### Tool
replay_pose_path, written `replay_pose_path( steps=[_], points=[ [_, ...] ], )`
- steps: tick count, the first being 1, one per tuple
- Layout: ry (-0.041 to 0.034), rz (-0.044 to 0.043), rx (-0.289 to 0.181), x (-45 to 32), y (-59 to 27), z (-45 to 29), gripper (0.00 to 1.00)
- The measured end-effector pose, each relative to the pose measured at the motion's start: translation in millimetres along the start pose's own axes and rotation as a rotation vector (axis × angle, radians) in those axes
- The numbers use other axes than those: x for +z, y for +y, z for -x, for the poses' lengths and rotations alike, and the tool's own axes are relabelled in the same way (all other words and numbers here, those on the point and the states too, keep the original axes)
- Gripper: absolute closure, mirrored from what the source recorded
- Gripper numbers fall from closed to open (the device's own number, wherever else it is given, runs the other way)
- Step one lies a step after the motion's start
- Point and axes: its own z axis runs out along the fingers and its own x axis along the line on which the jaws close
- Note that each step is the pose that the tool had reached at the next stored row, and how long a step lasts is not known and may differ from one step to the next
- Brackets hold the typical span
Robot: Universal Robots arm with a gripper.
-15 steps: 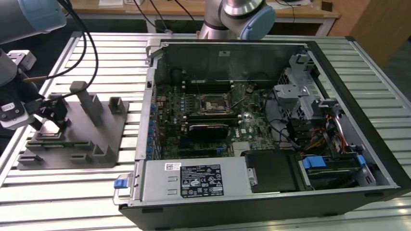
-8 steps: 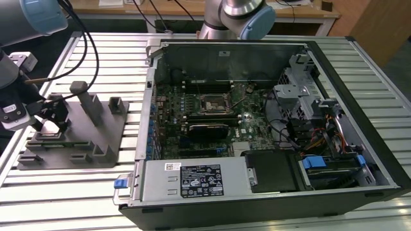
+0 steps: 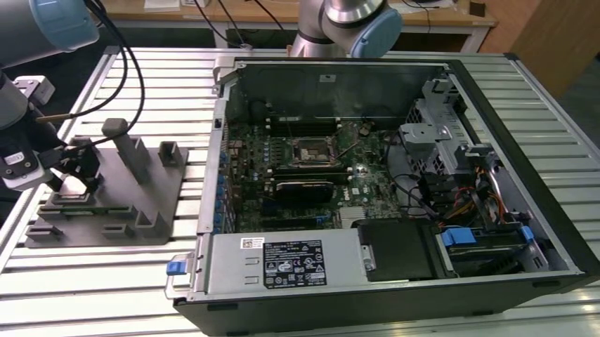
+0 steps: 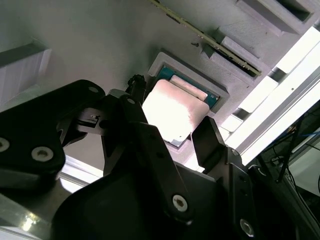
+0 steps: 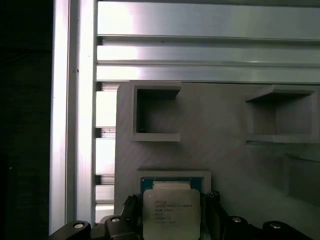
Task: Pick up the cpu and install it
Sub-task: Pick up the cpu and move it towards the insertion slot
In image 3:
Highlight black expansion slot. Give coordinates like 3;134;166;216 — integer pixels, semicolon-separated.
259;216;316;228

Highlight black wire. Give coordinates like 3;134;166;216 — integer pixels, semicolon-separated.
391;170;439;220

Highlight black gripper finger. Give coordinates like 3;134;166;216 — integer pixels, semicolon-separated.
69;147;101;196
47;164;72;196

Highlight grey parts rack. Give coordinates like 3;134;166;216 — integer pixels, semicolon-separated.
22;117;190;249

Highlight metal wire locking lever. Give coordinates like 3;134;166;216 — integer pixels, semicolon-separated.
336;134;366;159

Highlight CPU socket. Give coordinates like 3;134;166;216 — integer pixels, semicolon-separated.
289;136;341;167

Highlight white boxy wrist camera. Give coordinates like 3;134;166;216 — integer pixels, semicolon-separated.
11;76;55;103

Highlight green motherboard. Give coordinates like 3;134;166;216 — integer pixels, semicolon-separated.
219;117;422;234

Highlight black RAM slot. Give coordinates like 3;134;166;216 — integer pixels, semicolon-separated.
271;165;352;171
271;169;352;175
271;173;352;178
265;123;341;129
265;131;341;138
265;118;341;125
272;176;352;183
265;127;341;133

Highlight silver power supply unit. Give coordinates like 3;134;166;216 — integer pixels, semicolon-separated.
204;230;376;296

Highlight yellow and red wires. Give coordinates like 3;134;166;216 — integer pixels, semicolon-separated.
439;186;475;225

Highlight wooden desk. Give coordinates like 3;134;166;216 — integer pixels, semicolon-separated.
0;0;498;53

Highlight small silver heatsink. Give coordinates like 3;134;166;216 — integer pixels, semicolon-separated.
339;206;368;223

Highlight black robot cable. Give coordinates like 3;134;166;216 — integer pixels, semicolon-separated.
60;0;146;152

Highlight blue case latch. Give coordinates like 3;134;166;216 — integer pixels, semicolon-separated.
166;255;188;275

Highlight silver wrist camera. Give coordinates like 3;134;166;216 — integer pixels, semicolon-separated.
0;150;53;192

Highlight black open PC case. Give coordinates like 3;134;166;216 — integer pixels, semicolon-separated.
165;51;600;337

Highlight hard disk in blue carrier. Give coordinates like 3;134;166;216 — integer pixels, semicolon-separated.
435;227;535;278

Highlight wooden cabinet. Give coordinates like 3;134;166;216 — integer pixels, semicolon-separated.
480;0;600;98

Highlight black graphics card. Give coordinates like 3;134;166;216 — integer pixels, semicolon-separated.
273;179;337;205

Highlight orange wire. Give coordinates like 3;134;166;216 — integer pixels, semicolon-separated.
486;194;510;226

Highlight grey metal drive cage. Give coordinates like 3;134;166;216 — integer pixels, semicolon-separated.
396;79;498;176

